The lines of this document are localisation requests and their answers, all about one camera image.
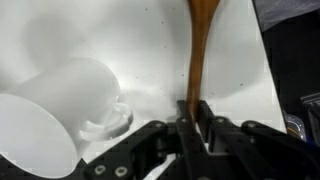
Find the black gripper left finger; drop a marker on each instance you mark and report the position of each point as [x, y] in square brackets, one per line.
[147, 148]

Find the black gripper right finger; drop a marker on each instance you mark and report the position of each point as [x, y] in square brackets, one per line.
[262, 152]

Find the white mug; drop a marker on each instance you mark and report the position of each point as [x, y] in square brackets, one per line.
[48, 122]

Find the wooden spoon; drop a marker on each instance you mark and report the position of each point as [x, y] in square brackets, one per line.
[201, 14]

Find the clear plastic bag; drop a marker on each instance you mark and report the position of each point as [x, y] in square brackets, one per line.
[272, 12]

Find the clear bin with cables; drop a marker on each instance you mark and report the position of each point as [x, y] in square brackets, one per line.
[307, 132]

